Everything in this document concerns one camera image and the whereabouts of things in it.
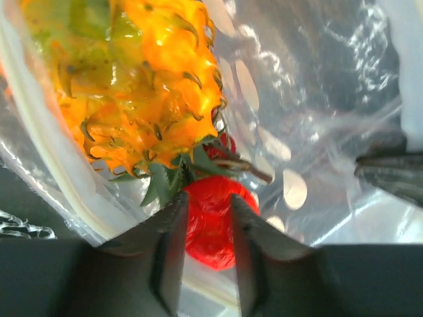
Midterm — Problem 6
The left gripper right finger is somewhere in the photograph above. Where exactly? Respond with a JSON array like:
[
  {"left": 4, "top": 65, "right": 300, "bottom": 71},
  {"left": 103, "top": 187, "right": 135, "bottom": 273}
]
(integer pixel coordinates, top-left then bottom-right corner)
[{"left": 231, "top": 194, "right": 349, "bottom": 316}]

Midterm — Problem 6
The red fake pepper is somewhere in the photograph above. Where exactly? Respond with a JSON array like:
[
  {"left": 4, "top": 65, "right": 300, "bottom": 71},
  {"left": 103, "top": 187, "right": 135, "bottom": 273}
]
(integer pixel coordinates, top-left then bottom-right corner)
[{"left": 184, "top": 175, "right": 259, "bottom": 271}]

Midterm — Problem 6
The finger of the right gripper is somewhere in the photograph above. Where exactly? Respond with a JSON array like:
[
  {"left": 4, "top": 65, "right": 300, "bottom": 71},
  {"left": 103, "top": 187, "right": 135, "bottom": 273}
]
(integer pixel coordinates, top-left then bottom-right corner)
[{"left": 354, "top": 133, "right": 422, "bottom": 205}]

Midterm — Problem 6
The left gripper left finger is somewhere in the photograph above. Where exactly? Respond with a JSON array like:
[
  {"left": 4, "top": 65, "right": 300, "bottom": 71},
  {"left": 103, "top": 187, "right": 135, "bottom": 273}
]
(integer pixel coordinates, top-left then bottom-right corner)
[{"left": 62, "top": 192, "right": 189, "bottom": 316}]

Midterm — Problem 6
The polka dot zip top bag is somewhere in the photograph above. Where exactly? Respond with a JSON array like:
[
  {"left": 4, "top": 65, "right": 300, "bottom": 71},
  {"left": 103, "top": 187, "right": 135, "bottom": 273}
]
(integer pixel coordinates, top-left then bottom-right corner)
[{"left": 0, "top": 0, "right": 423, "bottom": 314}]

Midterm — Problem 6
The red fake cherry bunch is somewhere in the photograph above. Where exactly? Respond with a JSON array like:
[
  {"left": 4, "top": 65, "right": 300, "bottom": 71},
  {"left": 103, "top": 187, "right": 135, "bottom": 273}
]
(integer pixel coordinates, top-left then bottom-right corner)
[{"left": 203, "top": 132, "right": 238, "bottom": 159}]

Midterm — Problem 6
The orange fake pineapple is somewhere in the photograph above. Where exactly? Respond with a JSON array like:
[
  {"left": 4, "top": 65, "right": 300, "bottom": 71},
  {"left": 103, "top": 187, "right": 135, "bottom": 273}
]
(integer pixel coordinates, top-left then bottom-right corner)
[{"left": 18, "top": 1, "right": 274, "bottom": 205}]

